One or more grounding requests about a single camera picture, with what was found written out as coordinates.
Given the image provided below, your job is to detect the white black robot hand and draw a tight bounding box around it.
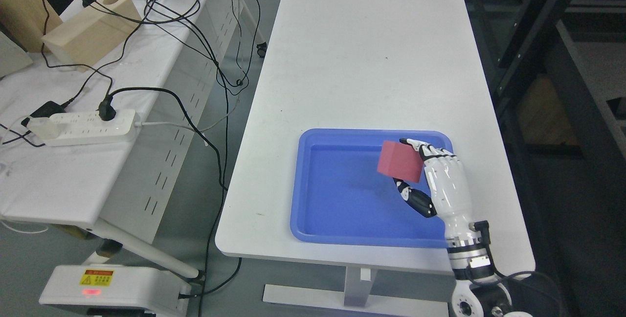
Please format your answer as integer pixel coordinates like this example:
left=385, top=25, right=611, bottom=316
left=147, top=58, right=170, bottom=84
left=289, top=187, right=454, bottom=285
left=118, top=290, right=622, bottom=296
left=394, top=138, right=479, bottom=241

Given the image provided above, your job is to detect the pink foam block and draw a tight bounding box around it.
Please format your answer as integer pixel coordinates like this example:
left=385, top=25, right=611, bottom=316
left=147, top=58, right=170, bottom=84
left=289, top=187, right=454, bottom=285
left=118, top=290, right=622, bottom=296
left=377, top=140, right=424, bottom=183

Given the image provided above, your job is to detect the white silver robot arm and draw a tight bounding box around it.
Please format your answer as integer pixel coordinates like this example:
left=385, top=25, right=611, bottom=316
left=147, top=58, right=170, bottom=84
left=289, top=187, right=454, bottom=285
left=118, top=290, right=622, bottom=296
left=447, top=221, right=530, bottom=317

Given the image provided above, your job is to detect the blue plastic tray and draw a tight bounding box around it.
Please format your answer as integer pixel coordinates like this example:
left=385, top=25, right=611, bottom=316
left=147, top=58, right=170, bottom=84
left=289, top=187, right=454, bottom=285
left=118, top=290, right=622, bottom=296
left=290, top=128, right=452, bottom=248

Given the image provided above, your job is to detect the black metal shelf rack right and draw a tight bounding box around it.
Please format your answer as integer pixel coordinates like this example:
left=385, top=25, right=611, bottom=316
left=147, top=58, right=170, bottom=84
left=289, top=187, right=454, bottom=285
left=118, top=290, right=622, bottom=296
left=465, top=0, right=626, bottom=317

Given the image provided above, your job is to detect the beige wooden block with hole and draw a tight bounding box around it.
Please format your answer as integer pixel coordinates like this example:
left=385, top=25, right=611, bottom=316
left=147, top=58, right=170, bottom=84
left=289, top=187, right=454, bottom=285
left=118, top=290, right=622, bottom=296
left=42, top=0, right=141, bottom=72

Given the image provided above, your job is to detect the white long table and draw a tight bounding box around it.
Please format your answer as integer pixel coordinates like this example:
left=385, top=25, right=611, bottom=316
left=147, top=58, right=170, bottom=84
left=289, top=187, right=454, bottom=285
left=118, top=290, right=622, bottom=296
left=215, top=0, right=535, bottom=317

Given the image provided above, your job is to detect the white base unit warning label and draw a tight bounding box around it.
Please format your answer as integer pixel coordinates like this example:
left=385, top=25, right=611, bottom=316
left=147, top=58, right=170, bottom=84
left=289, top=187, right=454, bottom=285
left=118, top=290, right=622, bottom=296
left=39, top=264, right=191, bottom=317

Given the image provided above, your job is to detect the white side desk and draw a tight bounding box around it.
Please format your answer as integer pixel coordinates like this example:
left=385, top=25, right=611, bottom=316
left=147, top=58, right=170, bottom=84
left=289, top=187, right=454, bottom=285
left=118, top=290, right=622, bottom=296
left=1, top=0, right=244, bottom=278

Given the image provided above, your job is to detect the white power strip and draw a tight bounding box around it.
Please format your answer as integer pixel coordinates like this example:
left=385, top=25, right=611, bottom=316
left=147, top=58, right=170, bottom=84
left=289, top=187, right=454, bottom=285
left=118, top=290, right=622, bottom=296
left=26, top=109, right=140, bottom=147

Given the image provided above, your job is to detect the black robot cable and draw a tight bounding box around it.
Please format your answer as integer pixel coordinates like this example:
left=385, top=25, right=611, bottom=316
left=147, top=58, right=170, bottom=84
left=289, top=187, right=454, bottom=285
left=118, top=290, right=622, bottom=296
left=494, top=271, right=568, bottom=317

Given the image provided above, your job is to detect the black power plug cable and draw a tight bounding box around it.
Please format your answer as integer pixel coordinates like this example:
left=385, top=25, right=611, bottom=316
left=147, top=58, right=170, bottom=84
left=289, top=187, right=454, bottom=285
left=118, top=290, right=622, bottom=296
left=98, top=87, right=243, bottom=298

